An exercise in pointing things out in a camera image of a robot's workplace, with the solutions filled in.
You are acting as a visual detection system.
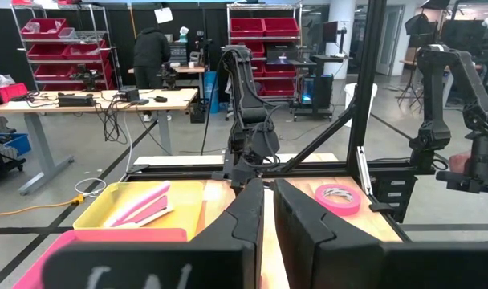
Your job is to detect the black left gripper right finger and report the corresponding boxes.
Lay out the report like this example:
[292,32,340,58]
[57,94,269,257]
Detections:
[274,178,488,289]

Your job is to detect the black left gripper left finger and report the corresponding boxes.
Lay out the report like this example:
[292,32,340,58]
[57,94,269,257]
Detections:
[42,178,265,289]

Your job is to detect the pink tape roll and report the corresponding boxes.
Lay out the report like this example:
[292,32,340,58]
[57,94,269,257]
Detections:
[314,183,362,217]

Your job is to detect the pink stapler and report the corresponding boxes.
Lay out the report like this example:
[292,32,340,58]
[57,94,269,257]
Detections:
[107,181,175,229]

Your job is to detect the blue barrel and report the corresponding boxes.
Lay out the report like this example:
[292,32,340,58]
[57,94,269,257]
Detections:
[203,71,221,116]

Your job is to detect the yellow plastic tray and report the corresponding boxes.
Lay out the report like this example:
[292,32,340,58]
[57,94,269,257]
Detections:
[72,181,205,242]

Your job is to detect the black equipment cart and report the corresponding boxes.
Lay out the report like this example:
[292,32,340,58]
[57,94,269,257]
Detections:
[288,19,352,122]

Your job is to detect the wooden desk with grey legs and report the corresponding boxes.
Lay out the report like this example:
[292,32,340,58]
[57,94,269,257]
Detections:
[0,88,200,197]

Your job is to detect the white waste bin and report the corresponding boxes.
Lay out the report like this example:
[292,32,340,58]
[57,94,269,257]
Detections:
[343,83,378,128]

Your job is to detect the wooden workbench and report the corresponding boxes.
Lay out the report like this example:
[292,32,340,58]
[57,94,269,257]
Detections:
[128,65,207,75]

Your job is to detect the pink plastic tray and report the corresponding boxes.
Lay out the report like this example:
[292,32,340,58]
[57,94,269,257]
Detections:
[12,227,189,289]

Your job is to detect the black power supply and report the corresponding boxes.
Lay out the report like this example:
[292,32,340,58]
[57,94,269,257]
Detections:
[117,87,140,104]

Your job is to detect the person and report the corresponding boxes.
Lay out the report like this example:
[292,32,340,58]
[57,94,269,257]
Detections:
[132,26,173,123]

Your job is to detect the white paper sheet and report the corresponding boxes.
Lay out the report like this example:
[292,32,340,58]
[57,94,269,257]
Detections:
[153,6,174,25]

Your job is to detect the white door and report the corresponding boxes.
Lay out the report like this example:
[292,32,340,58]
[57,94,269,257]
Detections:
[375,6,405,77]

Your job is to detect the person's hand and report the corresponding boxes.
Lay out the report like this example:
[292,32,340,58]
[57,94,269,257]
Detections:
[448,151,472,174]

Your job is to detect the black box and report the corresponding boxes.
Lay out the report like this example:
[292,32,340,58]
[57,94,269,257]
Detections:
[58,93,97,108]

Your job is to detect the blue storage bin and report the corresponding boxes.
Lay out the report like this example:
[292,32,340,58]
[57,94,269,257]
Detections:
[0,132,32,158]

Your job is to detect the red box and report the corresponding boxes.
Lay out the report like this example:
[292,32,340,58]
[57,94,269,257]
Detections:
[0,83,29,104]

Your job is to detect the wire shelf with red bins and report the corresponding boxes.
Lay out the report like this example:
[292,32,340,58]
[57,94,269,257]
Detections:
[226,2,303,101]
[10,2,123,92]

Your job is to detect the black aluminium frame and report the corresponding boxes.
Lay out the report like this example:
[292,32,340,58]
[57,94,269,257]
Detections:
[123,0,414,244]

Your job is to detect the white cable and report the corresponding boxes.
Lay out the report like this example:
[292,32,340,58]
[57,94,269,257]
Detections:
[74,112,133,199]

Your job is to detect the black hanging cables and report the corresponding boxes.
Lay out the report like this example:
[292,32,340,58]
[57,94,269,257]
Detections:
[94,94,129,145]

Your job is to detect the orange extension cable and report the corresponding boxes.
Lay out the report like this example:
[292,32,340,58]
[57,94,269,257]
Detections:
[0,193,86,218]

